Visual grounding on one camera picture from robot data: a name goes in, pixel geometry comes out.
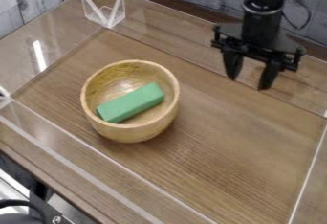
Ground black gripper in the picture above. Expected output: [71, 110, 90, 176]
[212, 10, 306, 90]

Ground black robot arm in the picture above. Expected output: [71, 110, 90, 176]
[211, 0, 307, 90]

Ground clear acrylic corner bracket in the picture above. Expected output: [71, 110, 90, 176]
[82, 0, 126, 29]

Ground clear acrylic tray walls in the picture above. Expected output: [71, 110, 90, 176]
[0, 0, 327, 224]

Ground black metal table bracket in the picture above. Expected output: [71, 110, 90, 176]
[28, 191, 92, 224]

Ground green rectangular block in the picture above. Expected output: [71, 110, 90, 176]
[96, 82, 164, 123]

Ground black cable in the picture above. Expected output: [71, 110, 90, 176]
[0, 196, 44, 224]

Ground wooden bowl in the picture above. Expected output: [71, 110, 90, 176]
[80, 59, 182, 144]

